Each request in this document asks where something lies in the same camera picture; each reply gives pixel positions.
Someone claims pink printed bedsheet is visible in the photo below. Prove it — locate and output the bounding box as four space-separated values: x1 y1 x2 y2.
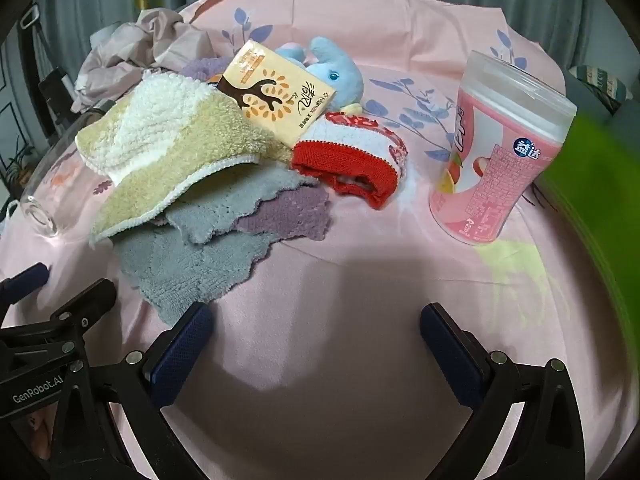
0 0 621 480

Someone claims pink plastic canister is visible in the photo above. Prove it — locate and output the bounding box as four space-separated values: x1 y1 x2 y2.
430 50 578 247

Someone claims crumpled pale mauve cloth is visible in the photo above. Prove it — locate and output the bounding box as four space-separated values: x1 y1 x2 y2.
70 7 221 113

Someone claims tree print tissue pack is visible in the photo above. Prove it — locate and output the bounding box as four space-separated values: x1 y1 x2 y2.
217 40 337 148

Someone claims blue plush toy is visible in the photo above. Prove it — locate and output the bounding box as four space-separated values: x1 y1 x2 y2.
275 36 366 116

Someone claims beige and white fluffy towel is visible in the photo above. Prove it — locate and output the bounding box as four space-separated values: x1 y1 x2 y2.
75 72 296 251

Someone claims red and white sock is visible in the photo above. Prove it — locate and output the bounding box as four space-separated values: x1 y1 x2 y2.
291 111 408 209

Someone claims grey fluffy towel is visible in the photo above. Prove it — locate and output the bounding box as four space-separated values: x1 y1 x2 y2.
115 225 288 326

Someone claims purple fluffy towel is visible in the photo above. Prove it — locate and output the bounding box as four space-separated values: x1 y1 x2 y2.
235 185 336 243
180 56 231 83

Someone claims black monitor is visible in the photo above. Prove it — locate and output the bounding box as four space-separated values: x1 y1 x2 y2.
37 65 76 126

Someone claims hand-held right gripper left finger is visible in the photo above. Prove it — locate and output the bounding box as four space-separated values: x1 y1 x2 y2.
62 301 216 480

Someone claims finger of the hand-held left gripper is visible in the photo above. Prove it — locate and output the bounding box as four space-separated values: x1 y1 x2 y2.
0 262 51 303
0 278 119 356

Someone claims glass jar with metal lid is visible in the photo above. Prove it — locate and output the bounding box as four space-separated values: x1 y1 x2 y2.
17 100 116 238

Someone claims grey sofa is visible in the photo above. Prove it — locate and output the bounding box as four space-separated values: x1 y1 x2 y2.
565 65 640 128

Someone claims striped pillow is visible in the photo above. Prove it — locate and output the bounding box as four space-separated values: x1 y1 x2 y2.
572 64 633 111

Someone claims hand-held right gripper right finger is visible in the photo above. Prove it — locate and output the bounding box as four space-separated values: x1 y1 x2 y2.
420 302 586 480

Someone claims green cardboard box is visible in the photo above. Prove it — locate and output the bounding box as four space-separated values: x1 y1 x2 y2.
542 110 640 361

